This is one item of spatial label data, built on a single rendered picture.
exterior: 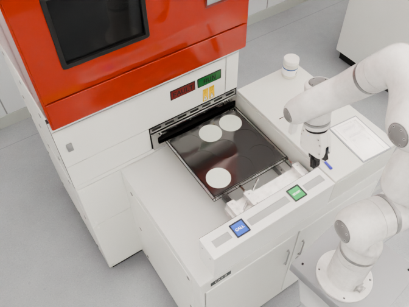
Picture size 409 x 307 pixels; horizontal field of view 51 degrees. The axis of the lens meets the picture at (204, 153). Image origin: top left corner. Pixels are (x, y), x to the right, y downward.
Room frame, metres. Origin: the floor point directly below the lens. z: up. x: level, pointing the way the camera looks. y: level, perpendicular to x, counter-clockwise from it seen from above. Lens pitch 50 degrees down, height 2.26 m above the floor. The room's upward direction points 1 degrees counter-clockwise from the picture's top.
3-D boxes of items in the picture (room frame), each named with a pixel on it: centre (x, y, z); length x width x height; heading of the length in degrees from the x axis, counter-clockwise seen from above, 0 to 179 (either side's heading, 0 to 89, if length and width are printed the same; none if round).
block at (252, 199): (0.89, -0.18, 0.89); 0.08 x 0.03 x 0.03; 33
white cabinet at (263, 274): (1.10, -0.21, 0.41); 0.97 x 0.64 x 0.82; 123
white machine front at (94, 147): (1.23, 0.19, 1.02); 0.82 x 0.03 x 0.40; 123
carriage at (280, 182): (0.94, -0.25, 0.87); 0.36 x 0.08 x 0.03; 123
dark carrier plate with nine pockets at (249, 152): (1.15, -0.09, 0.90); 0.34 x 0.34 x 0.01; 33
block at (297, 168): (1.03, -0.39, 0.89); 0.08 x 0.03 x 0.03; 33
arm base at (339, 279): (0.60, -0.47, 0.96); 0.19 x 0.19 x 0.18
